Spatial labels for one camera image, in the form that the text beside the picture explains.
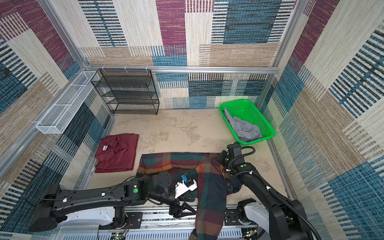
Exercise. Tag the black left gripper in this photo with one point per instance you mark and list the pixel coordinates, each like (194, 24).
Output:
(178, 211)

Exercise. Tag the multicolour plaid long sleeve shirt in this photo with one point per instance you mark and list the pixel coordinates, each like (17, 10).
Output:
(213, 185)

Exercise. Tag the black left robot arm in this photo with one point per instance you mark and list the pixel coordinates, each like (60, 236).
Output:
(55, 204)

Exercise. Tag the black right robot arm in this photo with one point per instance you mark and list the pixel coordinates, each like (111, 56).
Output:
(277, 215)

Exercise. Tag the folded maroon shirt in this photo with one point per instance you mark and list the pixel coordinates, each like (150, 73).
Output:
(116, 153)

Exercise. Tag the grey shirt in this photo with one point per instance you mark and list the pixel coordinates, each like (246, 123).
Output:
(244, 129)

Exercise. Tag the green plastic laundry basket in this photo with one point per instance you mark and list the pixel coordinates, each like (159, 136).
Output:
(246, 112)

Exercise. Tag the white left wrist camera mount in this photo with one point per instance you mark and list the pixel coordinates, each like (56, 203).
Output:
(186, 184)

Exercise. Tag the aluminium front rail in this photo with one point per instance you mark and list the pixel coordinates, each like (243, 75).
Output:
(157, 224)

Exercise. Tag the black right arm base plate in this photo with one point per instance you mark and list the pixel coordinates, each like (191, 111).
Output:
(232, 218)

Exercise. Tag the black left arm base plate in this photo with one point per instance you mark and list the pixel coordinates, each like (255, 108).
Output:
(132, 220)

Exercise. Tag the black wire mesh shelf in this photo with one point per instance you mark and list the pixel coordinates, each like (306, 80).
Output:
(129, 91)

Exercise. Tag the white wire mesh tray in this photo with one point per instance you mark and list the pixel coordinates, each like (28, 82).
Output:
(58, 117)

